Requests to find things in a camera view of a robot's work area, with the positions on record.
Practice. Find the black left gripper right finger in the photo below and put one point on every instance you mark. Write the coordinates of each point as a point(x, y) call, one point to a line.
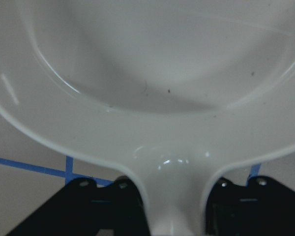
point(264, 207)

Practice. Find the white plastic dustpan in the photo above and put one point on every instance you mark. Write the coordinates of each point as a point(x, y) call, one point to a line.
point(172, 93)

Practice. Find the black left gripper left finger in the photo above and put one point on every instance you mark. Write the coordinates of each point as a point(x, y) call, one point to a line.
point(81, 208)

